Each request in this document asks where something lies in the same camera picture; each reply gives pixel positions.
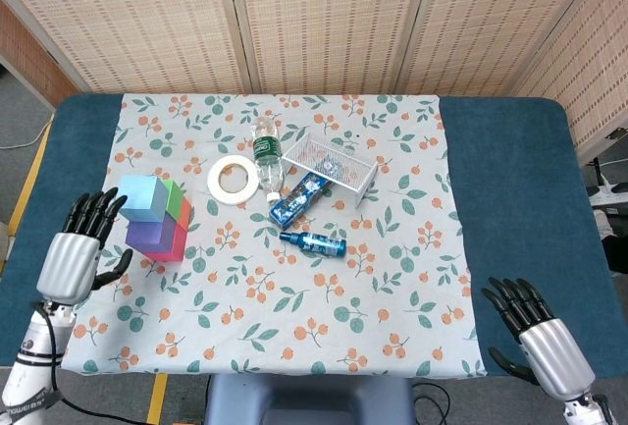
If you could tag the beige woven screen panel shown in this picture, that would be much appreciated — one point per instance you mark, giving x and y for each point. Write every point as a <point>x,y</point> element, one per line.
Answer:
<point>137,22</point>
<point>593,71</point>
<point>490,22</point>
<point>329,22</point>

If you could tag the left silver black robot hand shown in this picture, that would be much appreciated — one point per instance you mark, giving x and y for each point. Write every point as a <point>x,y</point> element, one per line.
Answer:
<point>66,263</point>

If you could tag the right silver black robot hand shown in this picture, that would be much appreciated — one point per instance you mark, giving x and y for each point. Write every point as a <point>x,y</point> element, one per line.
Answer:
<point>554,351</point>

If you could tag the pink foam cube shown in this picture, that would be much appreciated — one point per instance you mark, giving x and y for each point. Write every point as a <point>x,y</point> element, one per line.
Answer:
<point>177,246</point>

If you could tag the blue snack package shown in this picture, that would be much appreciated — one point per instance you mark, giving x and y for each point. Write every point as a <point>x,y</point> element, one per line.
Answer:
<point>294,204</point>

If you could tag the purple foam cube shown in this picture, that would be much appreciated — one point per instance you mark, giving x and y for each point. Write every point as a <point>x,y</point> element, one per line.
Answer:
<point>147,234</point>

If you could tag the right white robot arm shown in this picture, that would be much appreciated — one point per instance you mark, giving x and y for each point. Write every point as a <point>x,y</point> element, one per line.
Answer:
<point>586,410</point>

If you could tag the green foam cube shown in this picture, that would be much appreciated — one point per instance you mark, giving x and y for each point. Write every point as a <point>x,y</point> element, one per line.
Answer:
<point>174,196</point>

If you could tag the small blue item in basket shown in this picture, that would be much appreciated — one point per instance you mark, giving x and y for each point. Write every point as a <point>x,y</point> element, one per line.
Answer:
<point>328,166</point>

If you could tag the white tape roll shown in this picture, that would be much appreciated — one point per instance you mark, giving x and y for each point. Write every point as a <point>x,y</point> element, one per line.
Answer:
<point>216,189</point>

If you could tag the floral printed tablecloth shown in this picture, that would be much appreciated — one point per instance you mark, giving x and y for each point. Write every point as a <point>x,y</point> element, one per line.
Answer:
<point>304,317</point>

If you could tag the dark blue table cover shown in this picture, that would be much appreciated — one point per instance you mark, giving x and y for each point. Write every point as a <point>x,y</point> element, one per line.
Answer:
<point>530,175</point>

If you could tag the black stand leg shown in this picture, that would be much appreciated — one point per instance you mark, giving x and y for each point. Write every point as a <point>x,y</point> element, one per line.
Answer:
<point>599,172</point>

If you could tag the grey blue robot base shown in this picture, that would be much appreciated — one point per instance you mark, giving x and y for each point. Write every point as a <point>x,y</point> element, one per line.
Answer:
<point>304,400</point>

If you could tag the clear plastic water bottle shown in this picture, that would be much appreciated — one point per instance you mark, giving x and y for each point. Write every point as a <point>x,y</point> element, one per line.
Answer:
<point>268,155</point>

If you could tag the orange foam cube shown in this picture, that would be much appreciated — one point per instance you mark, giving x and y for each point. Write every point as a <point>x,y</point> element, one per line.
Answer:
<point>185,214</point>

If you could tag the blue spray bottle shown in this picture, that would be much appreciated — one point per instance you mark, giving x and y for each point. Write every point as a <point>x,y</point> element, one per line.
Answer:
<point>319,243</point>

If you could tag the brown woven screen panel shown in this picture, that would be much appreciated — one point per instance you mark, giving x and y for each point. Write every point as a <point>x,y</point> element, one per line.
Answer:
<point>29,57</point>

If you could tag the light blue foam cube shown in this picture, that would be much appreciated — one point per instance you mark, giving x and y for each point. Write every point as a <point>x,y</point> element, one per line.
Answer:
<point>142,196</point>

